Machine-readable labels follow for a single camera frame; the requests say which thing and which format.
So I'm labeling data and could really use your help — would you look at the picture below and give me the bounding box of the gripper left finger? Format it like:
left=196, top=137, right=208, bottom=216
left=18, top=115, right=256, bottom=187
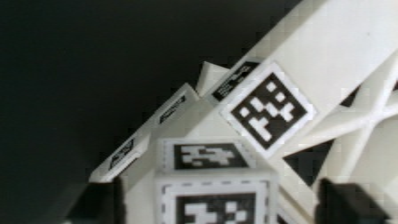
left=66, top=178, right=126, bottom=224

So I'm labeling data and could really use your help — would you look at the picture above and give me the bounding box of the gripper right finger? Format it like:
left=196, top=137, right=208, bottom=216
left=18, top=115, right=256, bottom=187
left=315, top=178, right=391, bottom=224

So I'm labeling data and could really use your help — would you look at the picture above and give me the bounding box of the white tagged cube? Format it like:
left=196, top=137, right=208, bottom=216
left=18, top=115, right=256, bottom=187
left=155, top=169, right=279, bottom=224
left=156, top=138, right=259, bottom=173

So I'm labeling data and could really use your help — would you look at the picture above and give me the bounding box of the white chair back frame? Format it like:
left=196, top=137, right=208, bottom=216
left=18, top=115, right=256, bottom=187
left=89, top=0, right=398, bottom=224

